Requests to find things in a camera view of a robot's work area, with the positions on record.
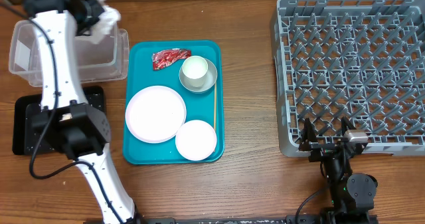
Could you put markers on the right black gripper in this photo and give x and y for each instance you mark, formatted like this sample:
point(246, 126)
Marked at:
point(327, 146)

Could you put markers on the white napkin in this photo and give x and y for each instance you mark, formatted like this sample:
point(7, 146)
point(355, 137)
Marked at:
point(108, 19)

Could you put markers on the grey shallow bowl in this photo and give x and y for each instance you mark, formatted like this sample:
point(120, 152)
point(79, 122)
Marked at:
point(210, 79)

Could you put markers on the clear plastic storage bin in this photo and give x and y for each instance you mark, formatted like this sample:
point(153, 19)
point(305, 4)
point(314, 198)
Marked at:
point(106, 61)

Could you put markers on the grey dishwasher rack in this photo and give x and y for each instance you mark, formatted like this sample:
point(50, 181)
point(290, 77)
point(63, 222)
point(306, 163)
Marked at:
point(356, 59)

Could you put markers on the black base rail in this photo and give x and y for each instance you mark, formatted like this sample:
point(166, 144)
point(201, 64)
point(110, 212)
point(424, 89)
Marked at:
point(290, 219)

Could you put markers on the teal serving tray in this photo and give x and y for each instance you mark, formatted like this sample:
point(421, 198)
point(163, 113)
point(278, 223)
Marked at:
point(199, 106)

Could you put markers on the small white plate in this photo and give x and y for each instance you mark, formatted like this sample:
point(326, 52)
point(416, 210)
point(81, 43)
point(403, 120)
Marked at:
point(196, 140)

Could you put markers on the large white plate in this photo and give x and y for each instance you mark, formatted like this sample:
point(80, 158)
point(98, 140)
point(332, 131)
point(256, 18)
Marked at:
point(154, 114)

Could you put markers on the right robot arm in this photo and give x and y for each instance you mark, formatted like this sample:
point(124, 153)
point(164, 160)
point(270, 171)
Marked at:
point(352, 194)

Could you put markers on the white paper cup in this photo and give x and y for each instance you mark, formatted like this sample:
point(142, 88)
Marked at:
point(195, 70)

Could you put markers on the red snack wrapper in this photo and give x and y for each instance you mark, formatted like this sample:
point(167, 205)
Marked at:
point(167, 57)

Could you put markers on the black rectangular tray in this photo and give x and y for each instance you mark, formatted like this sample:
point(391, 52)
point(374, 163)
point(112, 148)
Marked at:
point(24, 136)

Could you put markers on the wooden chopstick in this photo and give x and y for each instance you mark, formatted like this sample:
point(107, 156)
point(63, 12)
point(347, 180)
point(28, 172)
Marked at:
point(215, 105)

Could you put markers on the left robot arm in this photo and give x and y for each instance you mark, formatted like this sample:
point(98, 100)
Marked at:
point(67, 122)

